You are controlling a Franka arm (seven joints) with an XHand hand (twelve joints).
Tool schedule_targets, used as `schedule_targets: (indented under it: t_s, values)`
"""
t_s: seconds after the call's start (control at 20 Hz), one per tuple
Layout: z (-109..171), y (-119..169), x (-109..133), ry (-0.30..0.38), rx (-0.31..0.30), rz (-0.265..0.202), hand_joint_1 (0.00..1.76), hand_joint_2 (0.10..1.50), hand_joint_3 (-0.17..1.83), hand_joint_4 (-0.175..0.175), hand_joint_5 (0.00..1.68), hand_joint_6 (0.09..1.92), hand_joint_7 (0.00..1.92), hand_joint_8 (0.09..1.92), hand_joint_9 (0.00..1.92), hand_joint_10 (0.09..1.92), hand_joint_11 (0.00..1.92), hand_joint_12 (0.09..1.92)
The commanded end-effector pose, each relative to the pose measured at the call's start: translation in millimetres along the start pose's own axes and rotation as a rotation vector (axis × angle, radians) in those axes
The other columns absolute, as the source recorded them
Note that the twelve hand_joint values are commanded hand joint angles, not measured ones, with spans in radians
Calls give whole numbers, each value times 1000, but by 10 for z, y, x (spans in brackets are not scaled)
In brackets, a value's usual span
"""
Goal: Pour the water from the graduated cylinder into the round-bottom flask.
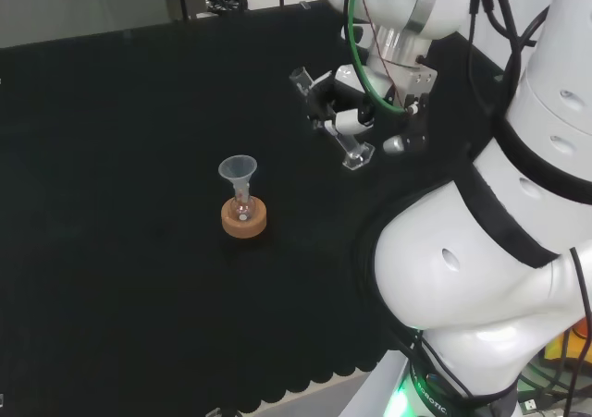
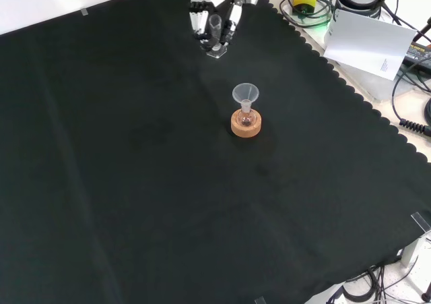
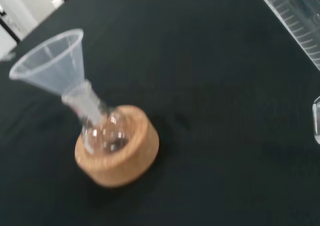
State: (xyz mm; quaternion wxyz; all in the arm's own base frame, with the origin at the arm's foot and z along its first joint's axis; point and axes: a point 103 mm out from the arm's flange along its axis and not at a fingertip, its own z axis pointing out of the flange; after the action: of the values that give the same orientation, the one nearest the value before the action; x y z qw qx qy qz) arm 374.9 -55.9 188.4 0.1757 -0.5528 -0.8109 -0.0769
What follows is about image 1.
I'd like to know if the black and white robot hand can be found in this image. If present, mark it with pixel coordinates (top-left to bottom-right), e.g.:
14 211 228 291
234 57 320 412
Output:
307 63 438 157

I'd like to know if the glass round-bottom flask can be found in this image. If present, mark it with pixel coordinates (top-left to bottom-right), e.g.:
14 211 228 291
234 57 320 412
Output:
230 183 257 223

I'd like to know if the clear plastic funnel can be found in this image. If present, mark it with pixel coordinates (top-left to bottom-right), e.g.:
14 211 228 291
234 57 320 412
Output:
217 155 258 201

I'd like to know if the black bench cloth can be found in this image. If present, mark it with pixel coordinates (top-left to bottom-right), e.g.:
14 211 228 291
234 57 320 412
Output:
0 0 505 413

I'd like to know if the yellow stop button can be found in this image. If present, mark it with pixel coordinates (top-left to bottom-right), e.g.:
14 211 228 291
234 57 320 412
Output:
543 314 592 372

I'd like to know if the green cable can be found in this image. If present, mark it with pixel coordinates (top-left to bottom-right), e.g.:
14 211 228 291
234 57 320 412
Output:
344 0 415 116

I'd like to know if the brown cork ring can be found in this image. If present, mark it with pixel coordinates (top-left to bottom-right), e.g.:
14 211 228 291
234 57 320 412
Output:
220 197 269 239

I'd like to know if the black cable bundle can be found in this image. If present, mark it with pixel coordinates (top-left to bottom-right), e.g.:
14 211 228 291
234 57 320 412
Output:
466 0 551 113

